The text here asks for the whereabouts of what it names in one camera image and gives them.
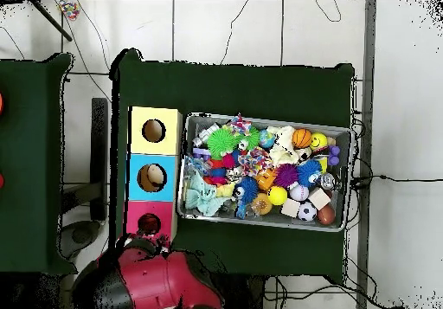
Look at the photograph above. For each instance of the orange striped tiger plush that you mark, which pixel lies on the orange striped tiger plush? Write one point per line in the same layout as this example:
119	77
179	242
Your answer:
148	222

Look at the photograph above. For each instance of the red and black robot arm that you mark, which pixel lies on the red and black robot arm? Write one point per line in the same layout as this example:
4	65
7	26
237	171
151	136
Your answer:
155	281

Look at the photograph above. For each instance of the wooden box with three holes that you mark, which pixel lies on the wooden box with three holes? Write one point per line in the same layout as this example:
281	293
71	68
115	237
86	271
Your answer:
152	156

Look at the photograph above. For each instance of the large green spiky ball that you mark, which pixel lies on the large green spiky ball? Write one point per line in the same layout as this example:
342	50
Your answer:
221	142

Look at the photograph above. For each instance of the yellow duck plush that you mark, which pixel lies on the yellow duck plush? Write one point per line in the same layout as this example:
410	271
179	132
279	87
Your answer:
225	189

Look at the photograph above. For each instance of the plain yellow ball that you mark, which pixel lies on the plain yellow ball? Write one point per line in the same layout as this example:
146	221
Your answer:
277	195

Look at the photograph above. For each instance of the purple spiky ball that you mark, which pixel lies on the purple spiky ball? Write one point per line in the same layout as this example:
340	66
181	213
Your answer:
286	175

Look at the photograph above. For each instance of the orange basketball toy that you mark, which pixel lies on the orange basketball toy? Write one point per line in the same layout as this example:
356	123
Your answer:
301	138

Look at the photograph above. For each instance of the yellow smiley face ball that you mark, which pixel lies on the yellow smiley face ball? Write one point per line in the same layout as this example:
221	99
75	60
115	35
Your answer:
318	141

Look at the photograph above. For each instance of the black and white soccer ball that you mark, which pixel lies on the black and white soccer ball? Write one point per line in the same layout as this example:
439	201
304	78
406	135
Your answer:
307	211

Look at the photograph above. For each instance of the brown football toy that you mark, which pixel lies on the brown football toy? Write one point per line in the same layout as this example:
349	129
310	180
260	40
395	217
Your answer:
326	215

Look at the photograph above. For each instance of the black upright panel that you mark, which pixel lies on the black upright panel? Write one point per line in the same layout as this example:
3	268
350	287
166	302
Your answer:
99	149

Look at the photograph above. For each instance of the dark green side table cloth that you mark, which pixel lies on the dark green side table cloth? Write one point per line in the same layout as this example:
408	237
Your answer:
31	149

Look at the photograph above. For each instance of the black rod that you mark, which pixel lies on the black rod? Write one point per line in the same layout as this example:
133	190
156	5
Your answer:
52	20

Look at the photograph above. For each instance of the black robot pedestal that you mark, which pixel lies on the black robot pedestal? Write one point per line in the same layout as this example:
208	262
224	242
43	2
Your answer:
245	293

